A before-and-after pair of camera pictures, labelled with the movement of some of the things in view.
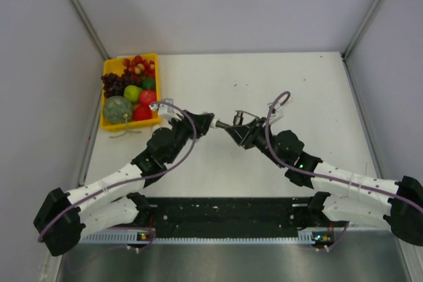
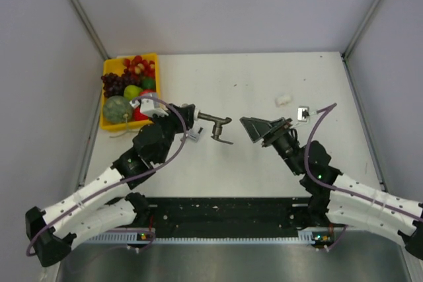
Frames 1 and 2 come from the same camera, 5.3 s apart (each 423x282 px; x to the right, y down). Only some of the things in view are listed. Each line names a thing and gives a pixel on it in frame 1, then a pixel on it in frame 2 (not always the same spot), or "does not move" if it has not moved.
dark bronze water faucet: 238,119 → 217,129
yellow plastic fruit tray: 115,65 does not move
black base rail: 231,216 does not move
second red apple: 142,113 does not move
